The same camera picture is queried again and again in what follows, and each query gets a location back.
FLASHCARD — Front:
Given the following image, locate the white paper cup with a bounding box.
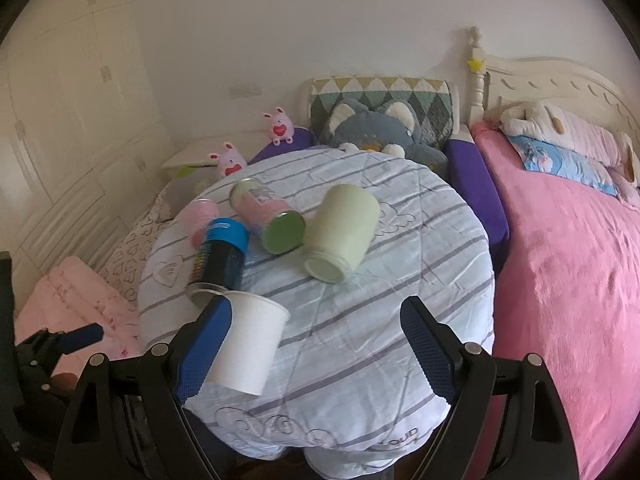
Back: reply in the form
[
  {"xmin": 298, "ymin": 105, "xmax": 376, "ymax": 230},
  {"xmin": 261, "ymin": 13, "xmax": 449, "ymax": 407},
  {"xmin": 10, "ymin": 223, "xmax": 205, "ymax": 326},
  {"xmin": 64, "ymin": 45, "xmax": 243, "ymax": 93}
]
[{"xmin": 206, "ymin": 292, "xmax": 291, "ymax": 396}]

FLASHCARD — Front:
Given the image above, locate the pink cup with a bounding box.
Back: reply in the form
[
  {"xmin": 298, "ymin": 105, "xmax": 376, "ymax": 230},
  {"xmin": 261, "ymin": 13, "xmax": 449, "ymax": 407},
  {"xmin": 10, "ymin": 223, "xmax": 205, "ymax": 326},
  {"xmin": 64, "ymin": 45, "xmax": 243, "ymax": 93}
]
[{"xmin": 178, "ymin": 198, "xmax": 219, "ymax": 249}]

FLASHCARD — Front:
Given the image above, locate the pale green cup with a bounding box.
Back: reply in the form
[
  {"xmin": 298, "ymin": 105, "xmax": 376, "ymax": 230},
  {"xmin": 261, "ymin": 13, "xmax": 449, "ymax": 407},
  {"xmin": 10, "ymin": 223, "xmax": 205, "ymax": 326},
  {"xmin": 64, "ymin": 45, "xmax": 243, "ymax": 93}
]
[{"xmin": 303, "ymin": 184, "xmax": 381, "ymax": 284}]

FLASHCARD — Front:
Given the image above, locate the folded pink quilt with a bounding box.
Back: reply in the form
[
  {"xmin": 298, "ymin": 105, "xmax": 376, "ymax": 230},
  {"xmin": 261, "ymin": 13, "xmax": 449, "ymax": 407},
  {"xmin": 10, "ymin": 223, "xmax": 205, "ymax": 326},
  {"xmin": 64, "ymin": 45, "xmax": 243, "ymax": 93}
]
[{"xmin": 15, "ymin": 257, "xmax": 141, "ymax": 359}]

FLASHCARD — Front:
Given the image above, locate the striped white tablecloth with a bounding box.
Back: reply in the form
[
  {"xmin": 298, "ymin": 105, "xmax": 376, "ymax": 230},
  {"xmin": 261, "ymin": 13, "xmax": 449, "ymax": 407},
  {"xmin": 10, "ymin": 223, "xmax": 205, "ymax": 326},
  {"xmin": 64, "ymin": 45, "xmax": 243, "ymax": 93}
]
[{"xmin": 136, "ymin": 144, "xmax": 497, "ymax": 480}]

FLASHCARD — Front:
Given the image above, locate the heart patterned sheet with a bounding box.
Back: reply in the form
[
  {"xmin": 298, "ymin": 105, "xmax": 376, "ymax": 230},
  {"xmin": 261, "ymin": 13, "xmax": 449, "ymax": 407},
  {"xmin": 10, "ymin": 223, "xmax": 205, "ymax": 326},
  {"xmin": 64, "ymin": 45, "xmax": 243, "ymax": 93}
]
[{"xmin": 98, "ymin": 186, "xmax": 171, "ymax": 307}]

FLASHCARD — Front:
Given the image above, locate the black blue spray can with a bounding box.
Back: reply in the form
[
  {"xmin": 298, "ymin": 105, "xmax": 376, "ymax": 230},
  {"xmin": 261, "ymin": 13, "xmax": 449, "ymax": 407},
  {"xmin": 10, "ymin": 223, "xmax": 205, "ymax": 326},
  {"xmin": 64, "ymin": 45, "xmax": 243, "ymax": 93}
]
[{"xmin": 186, "ymin": 218, "xmax": 250, "ymax": 308}]

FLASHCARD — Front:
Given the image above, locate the pink bed blanket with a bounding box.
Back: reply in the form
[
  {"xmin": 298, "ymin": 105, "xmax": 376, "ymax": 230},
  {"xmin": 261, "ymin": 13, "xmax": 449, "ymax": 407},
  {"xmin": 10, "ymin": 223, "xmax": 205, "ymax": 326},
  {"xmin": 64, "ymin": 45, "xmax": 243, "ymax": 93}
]
[{"xmin": 471, "ymin": 122, "xmax": 639, "ymax": 479}]

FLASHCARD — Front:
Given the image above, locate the pink green-capped canister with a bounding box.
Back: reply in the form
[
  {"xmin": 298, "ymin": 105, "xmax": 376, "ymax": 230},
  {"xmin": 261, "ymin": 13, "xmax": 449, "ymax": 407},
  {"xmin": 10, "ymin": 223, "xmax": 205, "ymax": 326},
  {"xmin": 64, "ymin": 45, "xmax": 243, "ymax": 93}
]
[{"xmin": 230, "ymin": 178, "xmax": 306, "ymax": 255}]

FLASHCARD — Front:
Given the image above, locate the cream nightstand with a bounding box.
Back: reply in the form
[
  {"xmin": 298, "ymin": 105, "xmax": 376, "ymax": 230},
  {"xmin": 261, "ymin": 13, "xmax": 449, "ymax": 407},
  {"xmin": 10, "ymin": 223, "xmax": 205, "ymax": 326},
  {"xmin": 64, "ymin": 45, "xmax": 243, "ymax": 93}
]
[{"xmin": 162, "ymin": 131, "xmax": 271, "ymax": 177}]

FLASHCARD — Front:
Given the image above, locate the purple sheet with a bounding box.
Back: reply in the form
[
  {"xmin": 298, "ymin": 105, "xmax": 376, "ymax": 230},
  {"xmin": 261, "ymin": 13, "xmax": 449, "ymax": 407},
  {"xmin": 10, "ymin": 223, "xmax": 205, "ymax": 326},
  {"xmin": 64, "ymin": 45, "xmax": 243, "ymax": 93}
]
[{"xmin": 247, "ymin": 132, "xmax": 510, "ymax": 273}]

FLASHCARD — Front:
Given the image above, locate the pink bunny plush front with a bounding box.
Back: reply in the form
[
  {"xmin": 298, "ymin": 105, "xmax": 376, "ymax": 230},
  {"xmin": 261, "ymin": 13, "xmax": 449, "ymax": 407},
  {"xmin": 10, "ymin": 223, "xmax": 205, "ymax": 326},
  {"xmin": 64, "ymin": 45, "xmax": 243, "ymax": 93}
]
[{"xmin": 209, "ymin": 141, "xmax": 247, "ymax": 178}]

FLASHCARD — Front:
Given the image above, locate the pink bunny plush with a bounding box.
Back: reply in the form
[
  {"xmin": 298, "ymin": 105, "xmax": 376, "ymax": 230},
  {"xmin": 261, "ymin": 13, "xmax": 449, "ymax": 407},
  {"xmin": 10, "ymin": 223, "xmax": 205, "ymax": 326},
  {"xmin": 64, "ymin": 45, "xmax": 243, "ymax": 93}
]
[
  {"xmin": 209, "ymin": 141, "xmax": 247, "ymax": 178},
  {"xmin": 262, "ymin": 107, "xmax": 295, "ymax": 146}
]

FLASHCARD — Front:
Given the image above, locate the cream wardrobe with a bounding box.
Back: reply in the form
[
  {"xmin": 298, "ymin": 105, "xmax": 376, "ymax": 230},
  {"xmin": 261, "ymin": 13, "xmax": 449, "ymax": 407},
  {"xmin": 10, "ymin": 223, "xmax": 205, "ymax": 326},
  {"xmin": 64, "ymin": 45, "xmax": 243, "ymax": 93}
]
[{"xmin": 1, "ymin": 0, "xmax": 174, "ymax": 306}]

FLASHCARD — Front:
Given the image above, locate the blue floral pillow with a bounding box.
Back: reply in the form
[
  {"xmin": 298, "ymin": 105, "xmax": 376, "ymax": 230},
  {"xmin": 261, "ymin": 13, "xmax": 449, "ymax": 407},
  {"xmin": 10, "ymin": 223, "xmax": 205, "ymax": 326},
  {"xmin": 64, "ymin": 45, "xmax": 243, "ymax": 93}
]
[{"xmin": 508, "ymin": 136, "xmax": 618, "ymax": 196}]

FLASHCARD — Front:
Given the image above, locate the white pink dog plush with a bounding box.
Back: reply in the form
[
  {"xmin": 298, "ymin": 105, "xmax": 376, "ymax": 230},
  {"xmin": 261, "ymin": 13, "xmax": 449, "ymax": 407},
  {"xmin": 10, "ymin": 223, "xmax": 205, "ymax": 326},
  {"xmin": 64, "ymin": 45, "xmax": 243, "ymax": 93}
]
[{"xmin": 499, "ymin": 101, "xmax": 639, "ymax": 188}]

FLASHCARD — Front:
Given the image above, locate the grey cat plush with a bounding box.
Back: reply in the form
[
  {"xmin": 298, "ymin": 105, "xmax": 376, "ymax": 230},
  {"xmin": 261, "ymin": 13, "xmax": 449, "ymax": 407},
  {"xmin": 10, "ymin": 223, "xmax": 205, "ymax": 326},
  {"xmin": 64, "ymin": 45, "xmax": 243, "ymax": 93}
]
[{"xmin": 319, "ymin": 99, "xmax": 449, "ymax": 180}]

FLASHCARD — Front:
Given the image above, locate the pink bunny plush rear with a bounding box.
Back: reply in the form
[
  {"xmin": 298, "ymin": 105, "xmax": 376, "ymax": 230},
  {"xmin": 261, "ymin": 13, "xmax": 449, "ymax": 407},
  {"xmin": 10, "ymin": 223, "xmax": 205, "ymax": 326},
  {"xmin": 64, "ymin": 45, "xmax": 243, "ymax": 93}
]
[{"xmin": 262, "ymin": 107, "xmax": 295, "ymax": 146}]

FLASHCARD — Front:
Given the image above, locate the diamond patterned cushion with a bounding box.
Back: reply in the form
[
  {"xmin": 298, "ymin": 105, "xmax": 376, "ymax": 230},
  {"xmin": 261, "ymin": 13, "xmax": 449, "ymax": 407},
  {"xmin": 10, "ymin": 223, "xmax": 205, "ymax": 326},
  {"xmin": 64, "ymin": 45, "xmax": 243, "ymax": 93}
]
[{"xmin": 306, "ymin": 75, "xmax": 460, "ymax": 150}]

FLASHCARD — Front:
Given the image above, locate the cream wooden headboard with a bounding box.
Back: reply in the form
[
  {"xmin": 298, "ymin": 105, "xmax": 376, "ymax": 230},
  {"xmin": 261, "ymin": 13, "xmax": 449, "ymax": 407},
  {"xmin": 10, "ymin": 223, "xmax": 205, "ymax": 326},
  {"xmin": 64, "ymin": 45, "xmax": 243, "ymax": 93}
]
[{"xmin": 466, "ymin": 26, "xmax": 639, "ymax": 141}]

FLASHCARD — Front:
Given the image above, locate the yellow star sticker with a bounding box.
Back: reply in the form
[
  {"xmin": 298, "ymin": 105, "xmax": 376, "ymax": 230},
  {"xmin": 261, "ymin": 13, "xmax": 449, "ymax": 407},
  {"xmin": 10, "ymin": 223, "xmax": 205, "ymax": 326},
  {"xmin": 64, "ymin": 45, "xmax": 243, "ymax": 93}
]
[{"xmin": 466, "ymin": 58, "xmax": 486, "ymax": 74}]

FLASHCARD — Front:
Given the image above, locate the wall socket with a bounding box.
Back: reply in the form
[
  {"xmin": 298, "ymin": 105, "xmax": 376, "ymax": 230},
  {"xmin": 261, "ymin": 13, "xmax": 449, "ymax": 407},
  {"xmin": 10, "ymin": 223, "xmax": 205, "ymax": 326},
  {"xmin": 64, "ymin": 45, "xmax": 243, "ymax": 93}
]
[{"xmin": 228, "ymin": 84, "xmax": 262, "ymax": 99}]

